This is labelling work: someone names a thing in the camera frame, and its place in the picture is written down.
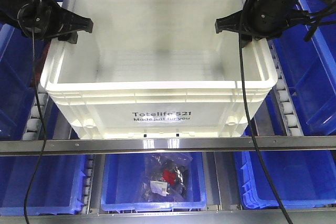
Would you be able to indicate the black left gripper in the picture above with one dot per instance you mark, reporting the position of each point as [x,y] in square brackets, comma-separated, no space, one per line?
[44,19]

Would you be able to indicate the white plastic Totelife tote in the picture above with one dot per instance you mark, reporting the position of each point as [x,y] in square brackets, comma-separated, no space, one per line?
[157,68]

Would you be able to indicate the blue bin left side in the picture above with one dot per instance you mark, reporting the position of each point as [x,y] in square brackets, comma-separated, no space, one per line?
[17,93]

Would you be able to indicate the blue bin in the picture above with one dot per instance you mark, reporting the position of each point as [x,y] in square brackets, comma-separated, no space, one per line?
[57,187]
[303,179]
[122,178]
[309,69]
[17,93]

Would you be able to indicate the blue bin right side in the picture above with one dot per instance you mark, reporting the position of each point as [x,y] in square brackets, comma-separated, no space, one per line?
[309,69]

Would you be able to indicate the blue bin lower left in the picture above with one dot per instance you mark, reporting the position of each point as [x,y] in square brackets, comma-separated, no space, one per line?
[57,187]

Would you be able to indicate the blue bin lower right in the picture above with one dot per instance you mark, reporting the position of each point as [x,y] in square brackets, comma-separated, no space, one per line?
[303,179]

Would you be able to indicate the blue bin lower centre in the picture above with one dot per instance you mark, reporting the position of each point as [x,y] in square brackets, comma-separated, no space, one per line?
[122,178]

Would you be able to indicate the right roller conveyor track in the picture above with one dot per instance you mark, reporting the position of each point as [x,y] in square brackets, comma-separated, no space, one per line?
[284,103]

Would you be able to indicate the roller conveyor track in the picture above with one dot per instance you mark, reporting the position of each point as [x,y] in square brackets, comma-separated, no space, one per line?
[284,103]
[34,125]

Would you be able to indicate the left roller conveyor track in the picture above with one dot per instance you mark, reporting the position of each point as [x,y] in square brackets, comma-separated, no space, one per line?
[34,125]

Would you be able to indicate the bagged parts with red label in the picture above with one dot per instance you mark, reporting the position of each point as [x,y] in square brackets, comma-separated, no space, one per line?
[165,177]

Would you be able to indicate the silver front shelf rail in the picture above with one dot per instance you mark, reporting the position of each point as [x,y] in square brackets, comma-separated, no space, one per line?
[150,145]

